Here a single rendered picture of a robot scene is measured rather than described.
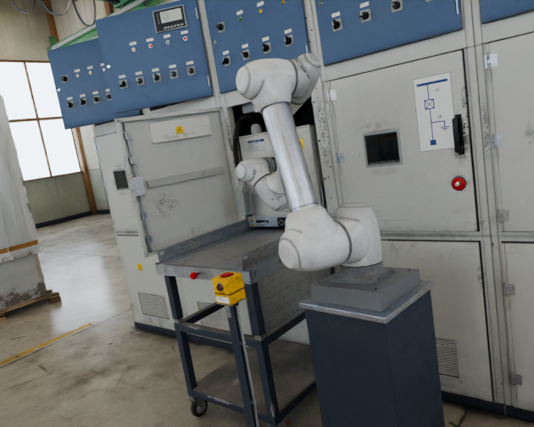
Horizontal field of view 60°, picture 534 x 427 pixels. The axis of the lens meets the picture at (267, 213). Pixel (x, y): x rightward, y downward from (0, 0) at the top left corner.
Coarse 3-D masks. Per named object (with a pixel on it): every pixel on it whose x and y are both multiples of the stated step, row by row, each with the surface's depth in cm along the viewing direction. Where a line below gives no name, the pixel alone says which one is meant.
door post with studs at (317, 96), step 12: (312, 24) 218; (312, 36) 219; (312, 48) 221; (312, 96) 227; (324, 108) 224; (324, 120) 226; (324, 132) 227; (324, 144) 229; (324, 156) 230; (324, 168) 232; (324, 180) 234; (336, 192) 231; (336, 204) 232
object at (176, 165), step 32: (128, 128) 240; (160, 128) 246; (192, 128) 256; (224, 128) 267; (128, 160) 238; (160, 160) 250; (192, 160) 260; (224, 160) 271; (160, 192) 251; (192, 192) 261; (224, 192) 272; (160, 224) 252; (192, 224) 262; (224, 224) 273
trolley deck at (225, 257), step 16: (240, 240) 248; (256, 240) 241; (272, 240) 235; (192, 256) 228; (208, 256) 223; (224, 256) 217; (160, 272) 223; (176, 272) 215; (208, 272) 201; (224, 272) 194; (240, 272) 188; (256, 272) 188; (272, 272) 196
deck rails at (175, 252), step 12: (228, 228) 259; (240, 228) 267; (192, 240) 239; (204, 240) 245; (216, 240) 252; (276, 240) 204; (168, 252) 226; (180, 252) 232; (192, 252) 234; (252, 252) 191; (264, 252) 198; (276, 252) 204; (252, 264) 191
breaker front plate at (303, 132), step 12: (300, 132) 236; (240, 144) 263; (264, 144) 252; (252, 156) 260; (264, 156) 254; (312, 156) 234; (312, 168) 236; (312, 180) 238; (252, 192) 266; (264, 204) 262
